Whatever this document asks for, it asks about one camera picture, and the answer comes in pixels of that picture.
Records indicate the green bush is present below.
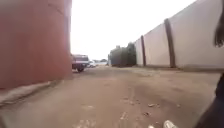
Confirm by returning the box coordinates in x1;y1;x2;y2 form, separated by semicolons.
108;42;137;68

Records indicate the white car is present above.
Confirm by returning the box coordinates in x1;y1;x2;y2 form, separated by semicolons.
87;60;98;69

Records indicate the brown dirt road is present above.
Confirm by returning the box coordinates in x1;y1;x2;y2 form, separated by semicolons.
0;65;223;128

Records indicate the dark pickup truck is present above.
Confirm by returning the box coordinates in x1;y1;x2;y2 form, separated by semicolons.
71;53;90;73

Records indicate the grey concrete kerb strip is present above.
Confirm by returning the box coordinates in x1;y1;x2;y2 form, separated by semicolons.
0;79;64;107

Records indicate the person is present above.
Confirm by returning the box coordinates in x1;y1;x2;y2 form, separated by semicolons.
193;13;224;128

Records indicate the pale wall with dark pillars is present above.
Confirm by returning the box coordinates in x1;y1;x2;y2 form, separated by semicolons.
133;0;224;70

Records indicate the red metal wall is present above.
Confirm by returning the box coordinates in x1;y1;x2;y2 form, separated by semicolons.
0;0;73;90

